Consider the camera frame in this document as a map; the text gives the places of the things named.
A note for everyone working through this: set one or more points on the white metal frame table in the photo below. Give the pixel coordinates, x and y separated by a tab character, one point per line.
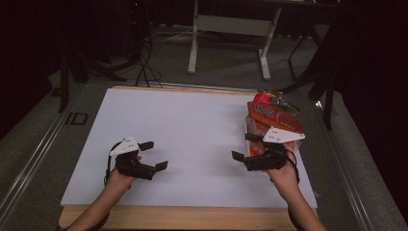
235	25

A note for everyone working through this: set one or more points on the person's right hand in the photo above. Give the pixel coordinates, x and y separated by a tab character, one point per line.
284	176

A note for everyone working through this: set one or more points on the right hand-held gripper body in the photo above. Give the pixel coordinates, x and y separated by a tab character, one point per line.
282	135

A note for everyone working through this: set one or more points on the white compartment tray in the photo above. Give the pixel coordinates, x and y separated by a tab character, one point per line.
299	147

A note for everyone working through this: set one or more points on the black and red soup packet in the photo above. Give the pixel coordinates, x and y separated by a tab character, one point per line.
261	97

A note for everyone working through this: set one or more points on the person's left hand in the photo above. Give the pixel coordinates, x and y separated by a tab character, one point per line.
120	181

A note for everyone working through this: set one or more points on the white table mat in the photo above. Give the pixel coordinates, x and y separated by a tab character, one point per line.
192	128

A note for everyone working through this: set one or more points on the black metal stand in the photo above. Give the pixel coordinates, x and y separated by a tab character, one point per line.
327	96
64	73

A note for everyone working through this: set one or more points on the metal floor rail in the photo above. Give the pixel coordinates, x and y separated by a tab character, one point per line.
35	154
349	179

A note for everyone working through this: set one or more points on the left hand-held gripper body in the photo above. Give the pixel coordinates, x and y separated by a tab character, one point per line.
126	146

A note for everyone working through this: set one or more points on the small red sauce packet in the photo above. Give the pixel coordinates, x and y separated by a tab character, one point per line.
275	115

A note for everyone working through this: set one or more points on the wooden table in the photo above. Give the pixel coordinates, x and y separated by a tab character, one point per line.
192	218

